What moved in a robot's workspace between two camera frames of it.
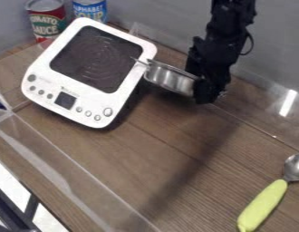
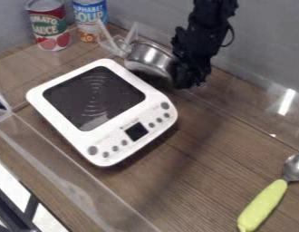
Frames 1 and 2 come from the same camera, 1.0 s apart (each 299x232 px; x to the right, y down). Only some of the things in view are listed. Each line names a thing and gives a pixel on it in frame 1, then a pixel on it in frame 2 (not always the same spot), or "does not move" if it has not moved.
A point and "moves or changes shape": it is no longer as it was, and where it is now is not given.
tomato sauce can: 49,18 does not move
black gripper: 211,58 to 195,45
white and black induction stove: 85,77 to 103,111
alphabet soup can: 95,9 does not move
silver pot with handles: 168,76 moves or changes shape
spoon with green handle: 292,173 does not move
